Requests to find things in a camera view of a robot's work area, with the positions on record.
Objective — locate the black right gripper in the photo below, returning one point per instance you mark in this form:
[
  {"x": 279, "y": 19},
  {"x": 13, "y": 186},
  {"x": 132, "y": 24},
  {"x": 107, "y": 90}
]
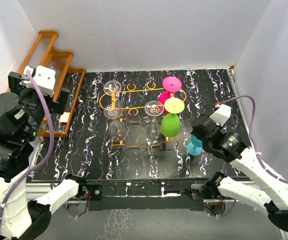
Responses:
[{"x": 217, "y": 125}]

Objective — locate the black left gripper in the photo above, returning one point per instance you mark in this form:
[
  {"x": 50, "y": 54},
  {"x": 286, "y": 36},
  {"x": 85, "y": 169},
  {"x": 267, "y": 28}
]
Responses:
[{"x": 56, "y": 106}]

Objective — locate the blue wine glass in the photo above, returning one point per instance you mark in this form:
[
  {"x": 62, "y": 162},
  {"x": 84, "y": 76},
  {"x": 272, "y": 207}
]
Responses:
[{"x": 195, "y": 147}]

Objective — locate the green wine glass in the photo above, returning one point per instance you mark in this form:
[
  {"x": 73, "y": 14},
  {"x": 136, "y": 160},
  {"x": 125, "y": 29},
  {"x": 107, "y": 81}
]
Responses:
[{"x": 171, "y": 124}]

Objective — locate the clear wine glass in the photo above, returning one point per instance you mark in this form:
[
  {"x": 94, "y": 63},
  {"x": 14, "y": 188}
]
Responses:
[
  {"x": 153, "y": 109},
  {"x": 113, "y": 88}
]

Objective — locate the pink wine glass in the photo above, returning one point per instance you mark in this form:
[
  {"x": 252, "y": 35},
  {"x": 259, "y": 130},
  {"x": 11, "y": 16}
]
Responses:
[{"x": 171, "y": 84}]

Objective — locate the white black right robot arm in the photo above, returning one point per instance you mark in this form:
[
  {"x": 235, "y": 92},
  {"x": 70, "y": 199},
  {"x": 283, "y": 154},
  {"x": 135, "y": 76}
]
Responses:
[{"x": 231, "y": 148}]

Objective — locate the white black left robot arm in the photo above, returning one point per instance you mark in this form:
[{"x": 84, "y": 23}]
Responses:
[{"x": 22, "y": 110}]

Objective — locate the orange wooden shelf rack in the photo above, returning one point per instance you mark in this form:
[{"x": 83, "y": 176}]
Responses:
[{"x": 45, "y": 54}]

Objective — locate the pink capped marker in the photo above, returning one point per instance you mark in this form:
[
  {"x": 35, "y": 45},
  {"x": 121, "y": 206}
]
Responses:
[{"x": 53, "y": 66}]

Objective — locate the red white eraser block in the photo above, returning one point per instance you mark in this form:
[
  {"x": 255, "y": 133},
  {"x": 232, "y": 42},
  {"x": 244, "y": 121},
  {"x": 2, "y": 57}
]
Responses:
[{"x": 64, "y": 118}]

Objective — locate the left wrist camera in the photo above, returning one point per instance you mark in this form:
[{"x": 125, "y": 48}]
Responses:
[{"x": 43, "y": 76}]

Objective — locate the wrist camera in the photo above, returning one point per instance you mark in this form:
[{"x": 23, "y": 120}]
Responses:
[
  {"x": 43, "y": 76},
  {"x": 221, "y": 114}
]

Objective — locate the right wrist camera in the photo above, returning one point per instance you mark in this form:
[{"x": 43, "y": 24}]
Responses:
[{"x": 221, "y": 114}]

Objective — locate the gold wire wine glass rack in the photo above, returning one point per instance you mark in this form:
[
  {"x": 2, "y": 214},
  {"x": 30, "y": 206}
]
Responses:
[{"x": 129, "y": 114}]

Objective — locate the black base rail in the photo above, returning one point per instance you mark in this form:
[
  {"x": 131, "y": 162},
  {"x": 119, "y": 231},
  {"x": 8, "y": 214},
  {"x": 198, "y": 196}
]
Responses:
[{"x": 152, "y": 194}]

